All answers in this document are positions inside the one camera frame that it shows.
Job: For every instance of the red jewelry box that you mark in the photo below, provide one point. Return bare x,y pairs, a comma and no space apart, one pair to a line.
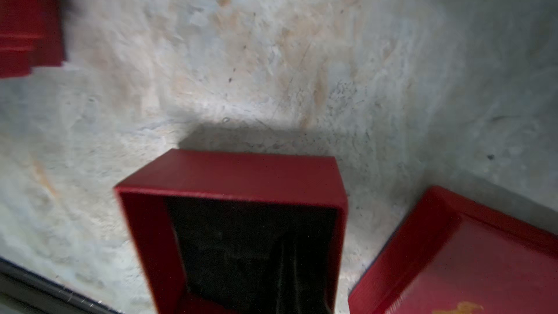
258,178
31,36

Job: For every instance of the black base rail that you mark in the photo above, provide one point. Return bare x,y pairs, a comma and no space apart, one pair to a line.
23,291

